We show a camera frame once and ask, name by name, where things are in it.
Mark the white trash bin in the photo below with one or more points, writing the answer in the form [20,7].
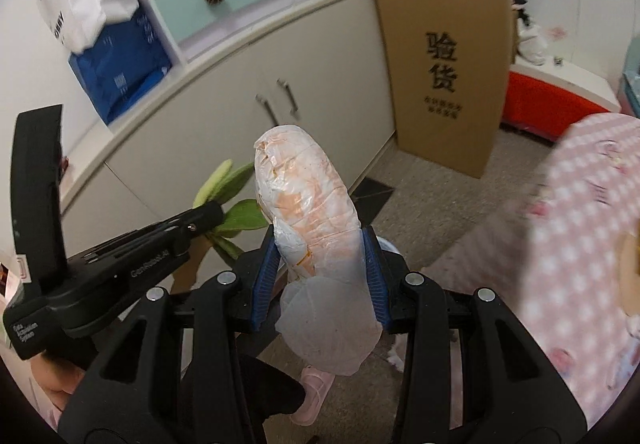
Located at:
[387,246]

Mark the beige cabinet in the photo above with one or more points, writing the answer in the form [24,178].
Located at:
[325,74]

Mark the large cardboard box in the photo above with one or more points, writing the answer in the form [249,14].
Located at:
[410,4]

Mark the round cardboard piece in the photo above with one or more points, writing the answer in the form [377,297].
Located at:
[631,274]

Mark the orange white plastic bag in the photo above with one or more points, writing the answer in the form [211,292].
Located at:
[305,194]

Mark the person's left hand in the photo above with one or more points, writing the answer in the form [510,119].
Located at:
[62,376]

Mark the red box white top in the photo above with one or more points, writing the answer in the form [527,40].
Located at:
[545,104]

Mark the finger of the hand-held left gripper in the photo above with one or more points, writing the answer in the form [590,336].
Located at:
[200,219]

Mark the pink butterfly sticker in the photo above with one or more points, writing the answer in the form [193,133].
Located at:
[557,32]

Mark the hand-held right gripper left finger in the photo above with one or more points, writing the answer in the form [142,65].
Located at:
[265,274]

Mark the pink checkered tablecloth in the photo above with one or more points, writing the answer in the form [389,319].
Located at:
[575,234]

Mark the dark floor mat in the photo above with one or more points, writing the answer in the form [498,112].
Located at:
[372,186]

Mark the blue bag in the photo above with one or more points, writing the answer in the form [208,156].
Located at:
[120,74]

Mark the pink slipper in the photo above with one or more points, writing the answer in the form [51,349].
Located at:
[312,394]

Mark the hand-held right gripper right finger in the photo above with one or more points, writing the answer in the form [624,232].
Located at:
[376,274]

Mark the green leaves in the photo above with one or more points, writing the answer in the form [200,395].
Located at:
[245,216]

